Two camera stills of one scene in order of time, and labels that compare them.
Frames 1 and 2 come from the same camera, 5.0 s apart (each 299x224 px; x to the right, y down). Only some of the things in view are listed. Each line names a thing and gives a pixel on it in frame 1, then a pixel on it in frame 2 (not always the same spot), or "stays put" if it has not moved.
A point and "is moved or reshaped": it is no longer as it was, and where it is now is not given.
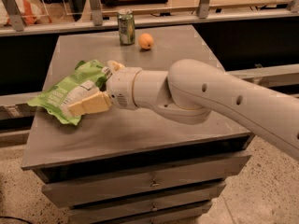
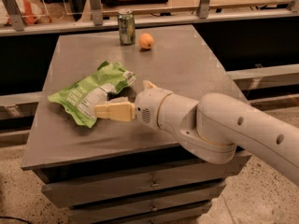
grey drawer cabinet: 137,165 stays put
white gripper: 121,87 -> 149,105
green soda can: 126,27 stays put
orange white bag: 31,10 stays put
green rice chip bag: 85,80 is moved or reshaped
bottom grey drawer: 184,216 stays put
